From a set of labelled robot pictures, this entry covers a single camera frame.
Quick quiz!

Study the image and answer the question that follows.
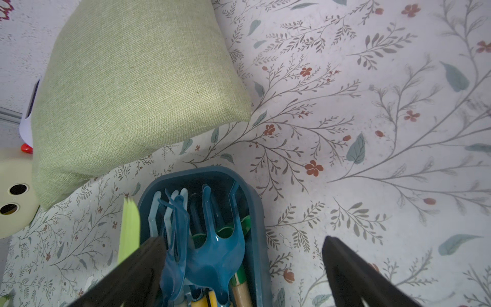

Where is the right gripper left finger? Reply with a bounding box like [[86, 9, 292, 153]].
[[70, 237, 166, 307]]

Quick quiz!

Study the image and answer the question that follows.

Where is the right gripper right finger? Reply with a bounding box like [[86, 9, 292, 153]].
[[323, 236, 419, 307]]

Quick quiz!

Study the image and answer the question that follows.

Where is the blue rake yellow handle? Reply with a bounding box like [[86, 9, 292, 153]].
[[186, 182, 245, 306], [159, 195, 189, 306]]

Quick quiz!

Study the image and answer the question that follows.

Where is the lime shovel wooden handle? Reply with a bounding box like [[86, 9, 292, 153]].
[[118, 198, 141, 265]]

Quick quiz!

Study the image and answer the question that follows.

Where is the teal plastic storage box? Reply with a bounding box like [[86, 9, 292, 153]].
[[138, 166, 273, 306]]

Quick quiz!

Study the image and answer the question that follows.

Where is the light blue fork white handle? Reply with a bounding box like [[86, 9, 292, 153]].
[[148, 191, 173, 247]]

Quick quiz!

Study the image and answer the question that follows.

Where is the green rake wooden handle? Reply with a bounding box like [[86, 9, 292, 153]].
[[192, 215, 254, 306]]

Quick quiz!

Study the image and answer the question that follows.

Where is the purple toy toaster box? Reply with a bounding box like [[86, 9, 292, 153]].
[[19, 79, 41, 147]]

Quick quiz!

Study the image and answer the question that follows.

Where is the green square pillow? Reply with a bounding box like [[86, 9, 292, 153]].
[[31, 1, 251, 210]]

